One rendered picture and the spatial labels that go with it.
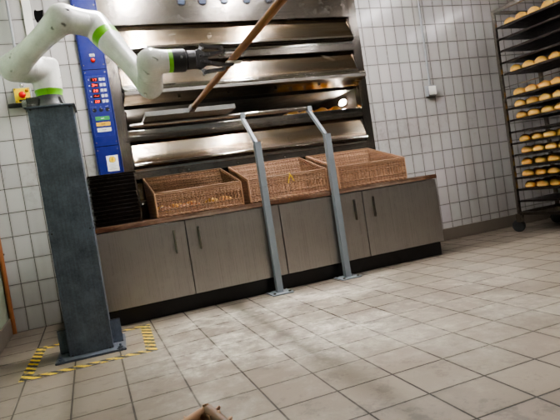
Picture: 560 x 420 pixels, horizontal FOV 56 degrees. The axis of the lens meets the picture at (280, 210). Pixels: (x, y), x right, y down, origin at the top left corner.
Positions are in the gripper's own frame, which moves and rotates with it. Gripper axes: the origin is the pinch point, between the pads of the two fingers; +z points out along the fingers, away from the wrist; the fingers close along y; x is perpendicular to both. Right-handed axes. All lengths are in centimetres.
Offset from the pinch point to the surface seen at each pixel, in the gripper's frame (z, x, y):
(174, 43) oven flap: 7, -150, -56
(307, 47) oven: 108, -152, -50
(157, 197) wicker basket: -26, -108, 50
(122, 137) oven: -36, -154, 4
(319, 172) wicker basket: 80, -105, 48
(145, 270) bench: -40, -102, 91
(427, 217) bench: 156, -101, 90
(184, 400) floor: -46, 35, 124
